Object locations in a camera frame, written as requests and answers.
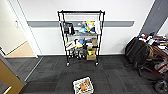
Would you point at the pale spotted basket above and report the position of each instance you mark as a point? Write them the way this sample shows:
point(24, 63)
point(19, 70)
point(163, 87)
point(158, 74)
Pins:
point(83, 86)

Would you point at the small yellow plush toy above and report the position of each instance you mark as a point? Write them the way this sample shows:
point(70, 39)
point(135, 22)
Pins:
point(79, 46)

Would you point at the stacked dark boxes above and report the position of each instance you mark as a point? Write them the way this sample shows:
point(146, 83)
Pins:
point(88, 43)

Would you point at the blue cap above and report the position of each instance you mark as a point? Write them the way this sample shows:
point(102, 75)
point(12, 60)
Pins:
point(81, 41)

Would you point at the yellow green toy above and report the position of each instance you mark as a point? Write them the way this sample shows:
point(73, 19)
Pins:
point(90, 52)

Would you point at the black shoes and bags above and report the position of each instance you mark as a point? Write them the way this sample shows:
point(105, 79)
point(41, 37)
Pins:
point(76, 55)

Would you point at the stacked brown cardboard boxes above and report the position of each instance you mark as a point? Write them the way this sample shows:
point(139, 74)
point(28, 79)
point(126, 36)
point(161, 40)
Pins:
point(95, 42)

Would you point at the open cardboard box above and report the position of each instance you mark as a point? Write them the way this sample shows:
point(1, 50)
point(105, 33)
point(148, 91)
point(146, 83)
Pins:
point(91, 57)

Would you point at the white bag with green top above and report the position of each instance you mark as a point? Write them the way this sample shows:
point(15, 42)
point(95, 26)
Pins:
point(70, 45)

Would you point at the light blue plush toy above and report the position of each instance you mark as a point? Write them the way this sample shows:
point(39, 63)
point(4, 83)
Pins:
point(82, 30)

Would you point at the flat white package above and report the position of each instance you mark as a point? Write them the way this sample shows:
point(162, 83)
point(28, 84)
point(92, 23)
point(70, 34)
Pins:
point(98, 27)

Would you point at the black bag with white print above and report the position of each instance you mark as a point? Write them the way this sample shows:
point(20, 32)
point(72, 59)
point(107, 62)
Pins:
point(67, 28)

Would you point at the black chair with dark garment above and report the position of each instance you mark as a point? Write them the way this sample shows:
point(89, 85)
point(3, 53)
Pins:
point(136, 50)

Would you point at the cluttered desk items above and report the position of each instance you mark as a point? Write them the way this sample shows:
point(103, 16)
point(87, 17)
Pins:
point(156, 40)

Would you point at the yellowish wooden door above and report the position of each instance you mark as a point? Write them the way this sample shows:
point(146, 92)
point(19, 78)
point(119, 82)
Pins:
point(10, 78)

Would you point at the long grey wall band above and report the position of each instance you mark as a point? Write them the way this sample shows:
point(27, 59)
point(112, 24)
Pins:
point(43, 23)

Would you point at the white door frame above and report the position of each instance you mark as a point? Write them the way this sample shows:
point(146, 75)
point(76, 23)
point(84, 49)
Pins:
point(28, 30)

